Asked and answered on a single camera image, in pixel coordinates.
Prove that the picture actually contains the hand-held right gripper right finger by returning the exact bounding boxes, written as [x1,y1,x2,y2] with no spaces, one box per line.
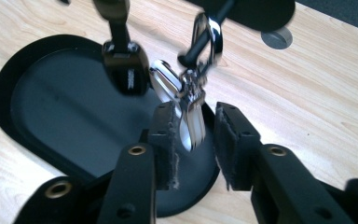
[213,102,355,224]

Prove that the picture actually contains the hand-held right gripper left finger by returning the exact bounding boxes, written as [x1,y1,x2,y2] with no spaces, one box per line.
[97,101,181,224]

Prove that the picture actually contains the silver key bunch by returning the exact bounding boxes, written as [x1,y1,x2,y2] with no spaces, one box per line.
[148,12,225,152]

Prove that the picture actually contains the black car key fob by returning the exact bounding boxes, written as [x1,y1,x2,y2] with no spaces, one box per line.
[92,0,152,96]

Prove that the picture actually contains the black oval tray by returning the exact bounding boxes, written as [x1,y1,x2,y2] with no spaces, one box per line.
[0,0,296,218]

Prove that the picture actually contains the grey round table grommet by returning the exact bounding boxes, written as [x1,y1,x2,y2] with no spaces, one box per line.
[260,25,294,50]

